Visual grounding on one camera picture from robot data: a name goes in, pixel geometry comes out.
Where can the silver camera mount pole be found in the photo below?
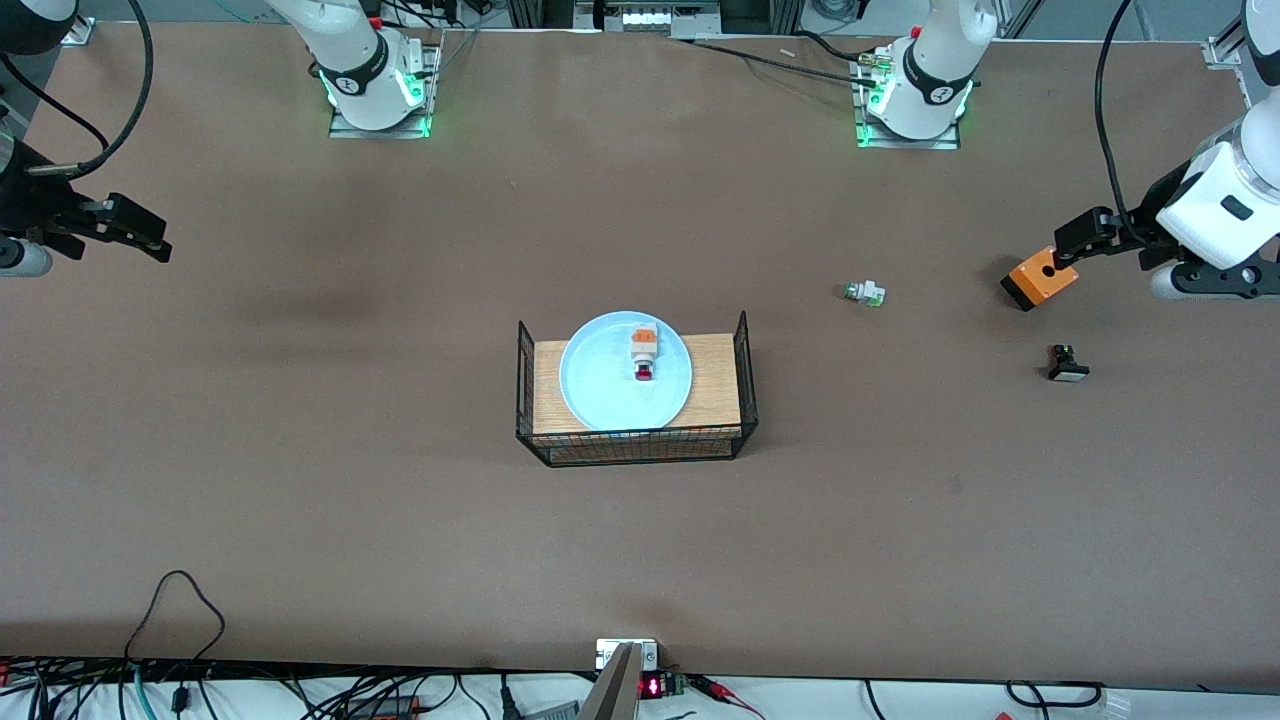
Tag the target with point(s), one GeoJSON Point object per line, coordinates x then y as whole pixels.
{"type": "Point", "coordinates": [612, 690]}

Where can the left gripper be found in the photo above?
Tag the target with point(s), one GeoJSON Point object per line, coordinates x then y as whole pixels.
{"type": "Point", "coordinates": [1146, 222]}

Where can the light blue round plate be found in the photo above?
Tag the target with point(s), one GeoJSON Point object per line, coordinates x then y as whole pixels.
{"type": "Point", "coordinates": [610, 385]}

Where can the orange button enclosure box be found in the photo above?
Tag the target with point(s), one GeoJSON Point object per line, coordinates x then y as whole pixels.
{"type": "Point", "coordinates": [1042, 275]}

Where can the black square white-capped button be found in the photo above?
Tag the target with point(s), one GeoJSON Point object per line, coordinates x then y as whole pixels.
{"type": "Point", "coordinates": [1067, 368]}

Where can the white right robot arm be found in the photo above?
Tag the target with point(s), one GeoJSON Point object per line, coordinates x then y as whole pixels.
{"type": "Point", "coordinates": [360, 60]}

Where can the green push button switch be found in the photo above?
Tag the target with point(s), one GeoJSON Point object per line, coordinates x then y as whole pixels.
{"type": "Point", "coordinates": [866, 294]}

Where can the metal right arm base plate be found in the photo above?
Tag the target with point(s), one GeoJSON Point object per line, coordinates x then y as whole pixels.
{"type": "Point", "coordinates": [348, 130]}

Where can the wooden board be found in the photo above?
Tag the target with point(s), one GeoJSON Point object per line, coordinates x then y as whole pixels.
{"type": "Point", "coordinates": [715, 390]}

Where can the red probe lead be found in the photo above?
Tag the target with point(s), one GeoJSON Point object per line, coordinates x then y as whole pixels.
{"type": "Point", "coordinates": [725, 692]}

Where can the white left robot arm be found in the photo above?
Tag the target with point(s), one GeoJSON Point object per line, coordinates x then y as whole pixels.
{"type": "Point", "coordinates": [940, 60]}

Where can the red push button switch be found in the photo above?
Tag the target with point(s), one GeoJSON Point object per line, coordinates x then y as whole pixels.
{"type": "Point", "coordinates": [644, 345]}

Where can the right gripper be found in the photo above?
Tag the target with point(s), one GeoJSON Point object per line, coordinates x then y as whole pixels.
{"type": "Point", "coordinates": [30, 208]}

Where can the red digit display module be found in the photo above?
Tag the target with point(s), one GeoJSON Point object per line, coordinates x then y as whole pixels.
{"type": "Point", "coordinates": [652, 687]}

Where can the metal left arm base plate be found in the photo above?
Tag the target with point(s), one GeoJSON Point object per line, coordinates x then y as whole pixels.
{"type": "Point", "coordinates": [950, 143]}

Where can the aluminium corner profile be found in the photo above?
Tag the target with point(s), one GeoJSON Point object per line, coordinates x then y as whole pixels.
{"type": "Point", "coordinates": [1228, 55]}

